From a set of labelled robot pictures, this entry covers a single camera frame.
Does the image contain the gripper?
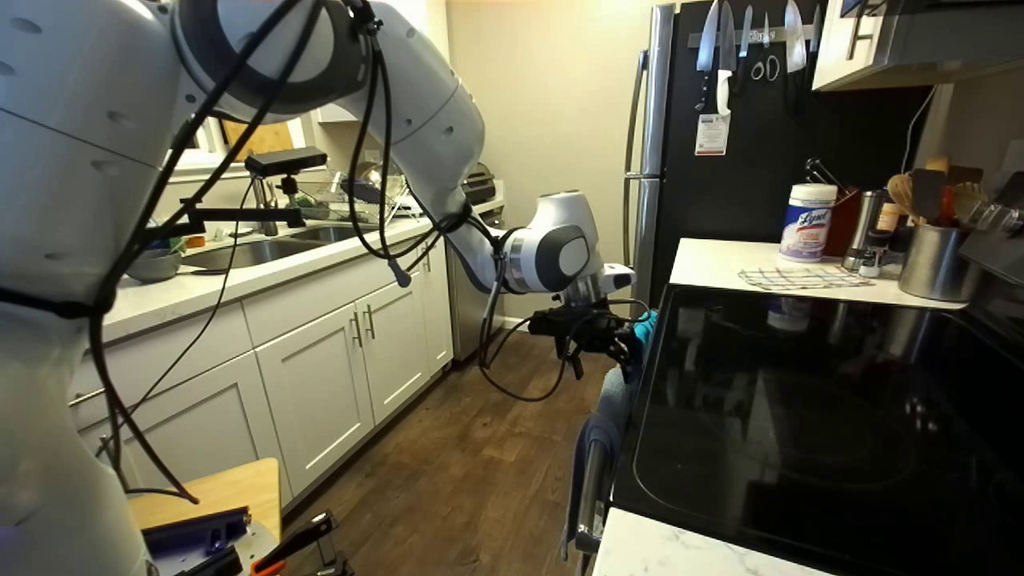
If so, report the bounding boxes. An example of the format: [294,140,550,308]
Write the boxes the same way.
[558,306,641,375]

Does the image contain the light blue towel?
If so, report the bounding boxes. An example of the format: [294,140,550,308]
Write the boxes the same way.
[626,310,660,383]

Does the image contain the grey blue towel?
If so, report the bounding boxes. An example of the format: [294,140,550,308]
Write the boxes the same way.
[560,366,634,562]

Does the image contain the black glass top stove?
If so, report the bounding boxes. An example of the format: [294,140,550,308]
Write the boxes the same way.
[611,283,1024,576]

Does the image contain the steel dishwasher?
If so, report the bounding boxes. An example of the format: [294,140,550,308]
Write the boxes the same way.
[445,206,506,362]

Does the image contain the checkered dish cloth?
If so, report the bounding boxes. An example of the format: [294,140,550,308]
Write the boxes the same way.
[737,266,876,292]

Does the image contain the black toaster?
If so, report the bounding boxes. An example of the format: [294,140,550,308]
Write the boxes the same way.
[461,162,498,206]

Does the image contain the white wipes canister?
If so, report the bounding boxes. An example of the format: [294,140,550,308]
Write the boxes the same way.
[779,183,839,264]

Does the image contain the white paper card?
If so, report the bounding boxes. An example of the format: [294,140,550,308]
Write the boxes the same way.
[694,112,731,158]

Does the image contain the black refrigerator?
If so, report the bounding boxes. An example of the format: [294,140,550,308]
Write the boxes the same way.
[623,0,935,311]

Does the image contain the dark red box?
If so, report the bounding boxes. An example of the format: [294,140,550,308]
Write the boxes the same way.
[822,186,863,258]

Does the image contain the steel pepper grinder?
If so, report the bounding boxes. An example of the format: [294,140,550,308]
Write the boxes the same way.
[842,189,890,274]

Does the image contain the white base cabinets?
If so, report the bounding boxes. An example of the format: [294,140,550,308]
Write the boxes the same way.
[67,237,455,508]

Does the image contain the kitchen scissors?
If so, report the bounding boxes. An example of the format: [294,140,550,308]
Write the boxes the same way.
[750,11,782,84]

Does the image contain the steel utensil crock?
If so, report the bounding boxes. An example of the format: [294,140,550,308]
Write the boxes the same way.
[898,224,986,303]

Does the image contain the magnetic knife strip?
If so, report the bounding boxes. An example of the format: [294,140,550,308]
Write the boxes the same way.
[688,24,823,49]

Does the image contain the broad blade knife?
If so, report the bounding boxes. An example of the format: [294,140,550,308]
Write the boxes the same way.
[783,0,808,74]

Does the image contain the bunch of cooking utensils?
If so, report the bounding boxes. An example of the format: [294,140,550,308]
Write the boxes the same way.
[886,155,1024,238]

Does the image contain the white upper cabinet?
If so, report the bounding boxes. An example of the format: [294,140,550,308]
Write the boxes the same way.
[811,0,1024,92]

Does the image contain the steel kitchen sink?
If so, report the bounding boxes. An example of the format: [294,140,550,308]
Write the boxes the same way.
[179,222,380,274]

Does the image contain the steel tap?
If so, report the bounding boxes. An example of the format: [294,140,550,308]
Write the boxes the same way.
[251,174,281,238]

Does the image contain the wooden cutting board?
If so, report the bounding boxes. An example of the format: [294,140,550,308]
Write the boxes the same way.
[221,118,297,164]

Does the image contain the window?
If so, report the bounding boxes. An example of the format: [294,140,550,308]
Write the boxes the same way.
[166,110,311,178]

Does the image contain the range hood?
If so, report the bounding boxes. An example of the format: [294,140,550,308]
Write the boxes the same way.
[874,0,1024,70]

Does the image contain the grey bowl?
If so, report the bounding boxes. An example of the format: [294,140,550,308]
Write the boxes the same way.
[125,245,186,284]

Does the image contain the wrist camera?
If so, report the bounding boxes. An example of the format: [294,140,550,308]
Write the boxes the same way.
[527,310,570,338]

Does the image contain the oven door handle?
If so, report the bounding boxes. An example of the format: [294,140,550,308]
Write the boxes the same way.
[574,438,610,556]

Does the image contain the refrigerator door handle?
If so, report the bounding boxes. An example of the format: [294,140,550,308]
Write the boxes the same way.
[623,48,650,269]

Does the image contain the wire dish rack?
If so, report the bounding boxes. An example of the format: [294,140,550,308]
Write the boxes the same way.
[293,163,420,226]

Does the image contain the white handled knife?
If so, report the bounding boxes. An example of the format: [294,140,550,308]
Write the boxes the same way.
[715,0,738,118]

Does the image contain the black handled kitchen knife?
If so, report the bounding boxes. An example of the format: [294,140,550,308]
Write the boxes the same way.
[694,0,721,113]

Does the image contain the orange handled black clamp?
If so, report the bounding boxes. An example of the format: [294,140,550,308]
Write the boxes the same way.
[250,510,354,576]

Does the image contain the camera on mount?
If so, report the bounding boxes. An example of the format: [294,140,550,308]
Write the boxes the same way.
[146,146,330,242]

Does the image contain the upper cabinet handle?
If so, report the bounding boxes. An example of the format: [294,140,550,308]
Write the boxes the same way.
[846,0,876,62]

